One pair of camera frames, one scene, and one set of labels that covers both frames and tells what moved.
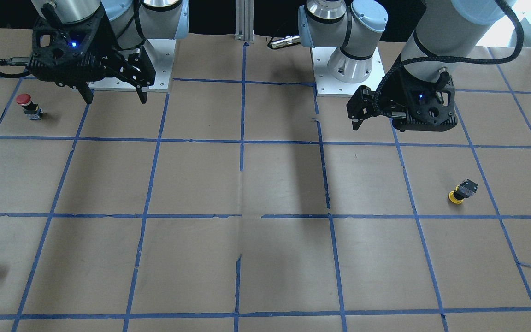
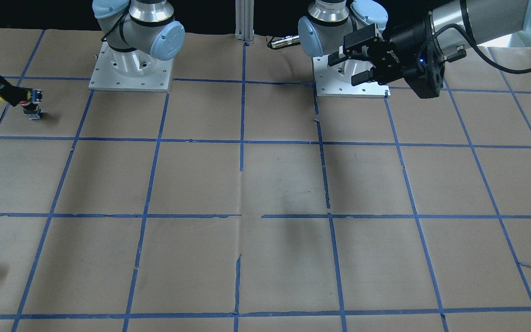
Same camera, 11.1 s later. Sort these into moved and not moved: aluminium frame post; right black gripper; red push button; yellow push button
Moved: yellow push button; right black gripper
Not moved: aluminium frame post; red push button
